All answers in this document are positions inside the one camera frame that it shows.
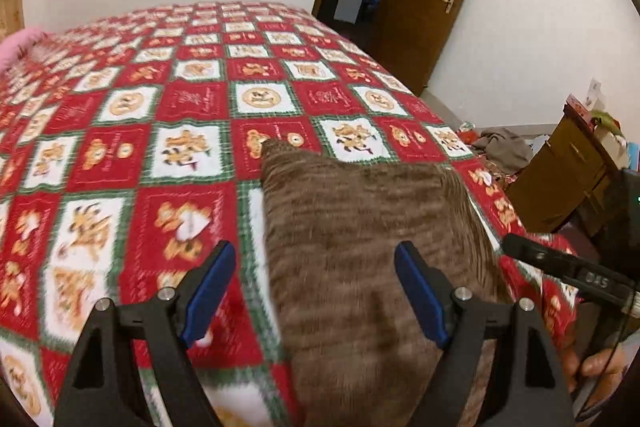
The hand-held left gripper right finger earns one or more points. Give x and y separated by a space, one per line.
420 294

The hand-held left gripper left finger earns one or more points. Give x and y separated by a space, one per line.
210 292

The person's right hand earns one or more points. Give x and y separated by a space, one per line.
597 364

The brown striped knit garment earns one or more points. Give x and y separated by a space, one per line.
350 232

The grey clothes pile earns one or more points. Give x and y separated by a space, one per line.
505 149

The brown wooden cabinet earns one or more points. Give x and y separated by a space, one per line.
555 177

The brown wooden door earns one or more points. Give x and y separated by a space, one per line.
425 7

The red checked printed bedspread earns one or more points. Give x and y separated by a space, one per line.
125 157

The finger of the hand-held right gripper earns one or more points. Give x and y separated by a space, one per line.
565 264

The red box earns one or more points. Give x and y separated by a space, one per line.
579 107

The white card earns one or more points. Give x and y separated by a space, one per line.
594 91

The pink pillow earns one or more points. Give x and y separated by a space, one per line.
20 47

